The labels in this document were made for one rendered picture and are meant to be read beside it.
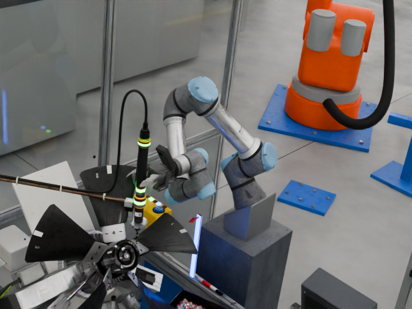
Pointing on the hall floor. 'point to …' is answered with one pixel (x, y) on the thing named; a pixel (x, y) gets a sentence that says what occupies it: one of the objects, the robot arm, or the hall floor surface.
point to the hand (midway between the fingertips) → (135, 179)
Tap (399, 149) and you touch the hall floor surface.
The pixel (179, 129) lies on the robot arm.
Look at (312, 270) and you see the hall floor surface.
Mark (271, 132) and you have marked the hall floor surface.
